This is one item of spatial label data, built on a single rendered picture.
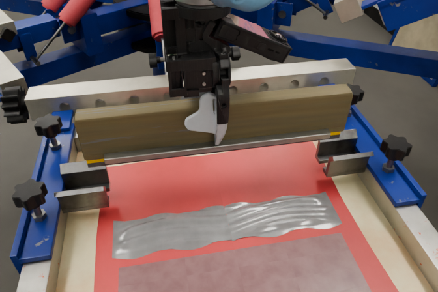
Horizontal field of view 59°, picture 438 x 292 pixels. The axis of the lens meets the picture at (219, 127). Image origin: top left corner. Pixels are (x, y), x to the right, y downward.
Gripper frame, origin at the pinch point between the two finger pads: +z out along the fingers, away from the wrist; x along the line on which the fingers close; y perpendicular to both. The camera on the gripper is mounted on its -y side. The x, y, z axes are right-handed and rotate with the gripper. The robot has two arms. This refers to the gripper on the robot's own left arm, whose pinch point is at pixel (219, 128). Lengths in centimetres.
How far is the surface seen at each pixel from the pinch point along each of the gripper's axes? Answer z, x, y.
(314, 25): 108, -274, -140
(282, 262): 13.6, 16.0, -6.5
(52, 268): 11.0, 12.8, 25.3
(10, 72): 5, -33, 39
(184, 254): 13.6, 12.0, 7.4
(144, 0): 7, -77, 10
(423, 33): 83, -189, -187
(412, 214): 10.0, 13.6, -27.6
